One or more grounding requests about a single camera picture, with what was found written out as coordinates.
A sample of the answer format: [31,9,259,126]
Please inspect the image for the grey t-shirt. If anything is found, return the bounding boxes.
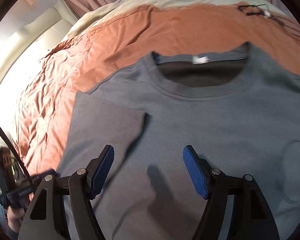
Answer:
[57,42,300,239]

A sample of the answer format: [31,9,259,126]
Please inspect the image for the person left hand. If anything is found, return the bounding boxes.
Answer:
[7,206,26,237]

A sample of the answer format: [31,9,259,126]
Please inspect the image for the orange blanket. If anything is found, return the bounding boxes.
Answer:
[13,3,300,174]

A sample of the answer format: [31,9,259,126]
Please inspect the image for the cream padded headboard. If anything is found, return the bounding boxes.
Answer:
[0,0,79,103]

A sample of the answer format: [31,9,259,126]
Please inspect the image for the beige bed sheet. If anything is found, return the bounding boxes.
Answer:
[63,0,286,41]

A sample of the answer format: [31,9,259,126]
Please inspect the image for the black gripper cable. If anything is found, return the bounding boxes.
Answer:
[0,114,35,193]

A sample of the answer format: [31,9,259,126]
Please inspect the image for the black cable on bed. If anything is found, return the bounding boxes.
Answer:
[237,3,300,37]

